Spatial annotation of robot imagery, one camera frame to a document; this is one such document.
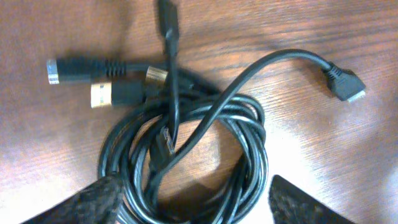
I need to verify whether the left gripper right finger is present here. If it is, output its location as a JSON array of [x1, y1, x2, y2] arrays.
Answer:
[[269, 175, 353, 224]]

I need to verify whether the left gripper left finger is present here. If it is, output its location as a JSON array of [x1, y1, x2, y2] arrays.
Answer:
[[24, 175, 124, 224]]

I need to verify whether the thick black HDMI cable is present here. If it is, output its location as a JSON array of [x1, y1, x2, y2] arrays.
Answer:
[[90, 49, 367, 224]]

